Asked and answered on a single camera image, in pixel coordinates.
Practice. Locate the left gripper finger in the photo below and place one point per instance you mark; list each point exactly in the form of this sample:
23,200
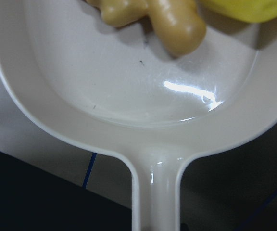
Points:
184,227

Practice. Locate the tan toy ginger root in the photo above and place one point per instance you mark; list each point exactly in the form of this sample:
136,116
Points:
176,23

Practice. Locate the yellow toy potato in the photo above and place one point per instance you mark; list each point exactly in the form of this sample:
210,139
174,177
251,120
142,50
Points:
249,11

